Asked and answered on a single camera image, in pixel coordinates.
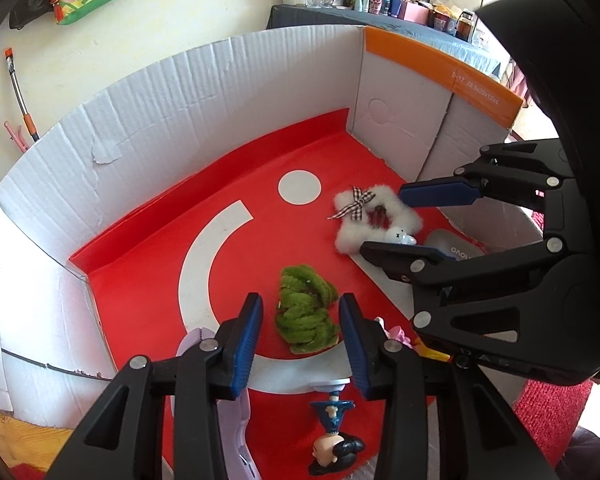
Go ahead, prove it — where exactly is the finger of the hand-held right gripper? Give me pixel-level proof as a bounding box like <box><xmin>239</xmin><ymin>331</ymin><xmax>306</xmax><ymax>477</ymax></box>
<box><xmin>360</xmin><ymin>237</ymin><xmax>576</xmax><ymax>346</ymax></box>
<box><xmin>399</xmin><ymin>140</ymin><xmax>576</xmax><ymax>211</ymax></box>

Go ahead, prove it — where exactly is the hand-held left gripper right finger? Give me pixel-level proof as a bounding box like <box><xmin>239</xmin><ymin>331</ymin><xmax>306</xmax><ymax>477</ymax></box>
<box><xmin>337</xmin><ymin>292</ymin><xmax>561</xmax><ymax>480</ymax></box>

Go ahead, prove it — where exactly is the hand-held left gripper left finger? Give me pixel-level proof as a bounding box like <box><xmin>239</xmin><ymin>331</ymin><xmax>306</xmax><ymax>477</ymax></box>
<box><xmin>45</xmin><ymin>292</ymin><xmax>266</xmax><ymax>480</ymax></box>

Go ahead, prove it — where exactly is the pink and yellow doll toy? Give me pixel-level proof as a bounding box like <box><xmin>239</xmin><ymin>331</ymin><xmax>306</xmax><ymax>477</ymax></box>
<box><xmin>375</xmin><ymin>316</ymin><xmax>453</xmax><ymax>363</ymax></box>

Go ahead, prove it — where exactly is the brown eyeshadow case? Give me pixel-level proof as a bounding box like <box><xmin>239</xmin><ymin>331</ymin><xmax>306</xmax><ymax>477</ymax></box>
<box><xmin>425</xmin><ymin>228</ymin><xmax>488</xmax><ymax>261</ymax></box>

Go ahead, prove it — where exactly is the white fluffy rabbit hair claw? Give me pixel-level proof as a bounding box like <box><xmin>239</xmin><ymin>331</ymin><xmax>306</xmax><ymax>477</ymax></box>
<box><xmin>327</xmin><ymin>185</ymin><xmax>426</xmax><ymax>256</ymax></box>

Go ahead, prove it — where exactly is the green fuzzy hair clip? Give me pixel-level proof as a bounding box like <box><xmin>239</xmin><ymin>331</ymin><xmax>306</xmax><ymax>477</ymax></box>
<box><xmin>275</xmin><ymin>264</ymin><xmax>341</xmax><ymax>358</ymax></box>

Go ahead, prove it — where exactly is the lilac plastic clip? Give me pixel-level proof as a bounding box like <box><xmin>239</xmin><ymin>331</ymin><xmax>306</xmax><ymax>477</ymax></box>
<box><xmin>172</xmin><ymin>327</ymin><xmax>261</xmax><ymax>480</ymax></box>

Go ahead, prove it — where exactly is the black mouse figure toy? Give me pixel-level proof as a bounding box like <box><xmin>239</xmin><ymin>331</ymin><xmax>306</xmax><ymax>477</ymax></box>
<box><xmin>307</xmin><ymin>387</ymin><xmax>366</xmax><ymax>477</ymax></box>

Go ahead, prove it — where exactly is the orange cardboard box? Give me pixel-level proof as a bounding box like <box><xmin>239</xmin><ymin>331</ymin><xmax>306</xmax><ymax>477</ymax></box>
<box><xmin>0</xmin><ymin>25</ymin><xmax>546</xmax><ymax>480</ymax></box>

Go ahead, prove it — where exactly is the grey-blue side table cloth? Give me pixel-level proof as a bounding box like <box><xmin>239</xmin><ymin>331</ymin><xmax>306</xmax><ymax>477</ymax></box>
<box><xmin>267</xmin><ymin>4</ymin><xmax>503</xmax><ymax>81</ymax></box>

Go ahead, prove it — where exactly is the red knitted table cloth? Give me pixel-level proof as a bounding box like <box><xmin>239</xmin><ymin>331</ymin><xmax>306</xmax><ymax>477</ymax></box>
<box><xmin>512</xmin><ymin>379</ymin><xmax>593</xmax><ymax>456</ymax></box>

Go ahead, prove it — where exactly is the pink plastic hanger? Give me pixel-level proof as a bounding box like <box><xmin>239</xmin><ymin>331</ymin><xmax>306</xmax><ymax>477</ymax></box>
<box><xmin>4</xmin><ymin>121</ymin><xmax>31</xmax><ymax>153</ymax></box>

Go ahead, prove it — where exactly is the silver pole with orange tip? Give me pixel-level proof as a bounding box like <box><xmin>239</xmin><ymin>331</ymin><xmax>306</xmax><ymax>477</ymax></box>
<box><xmin>4</xmin><ymin>47</ymin><xmax>41</xmax><ymax>143</ymax></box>

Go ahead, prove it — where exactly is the black hanging bag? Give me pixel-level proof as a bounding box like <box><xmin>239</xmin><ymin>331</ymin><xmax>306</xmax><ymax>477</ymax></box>
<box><xmin>7</xmin><ymin>0</ymin><xmax>56</xmax><ymax>31</ymax></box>

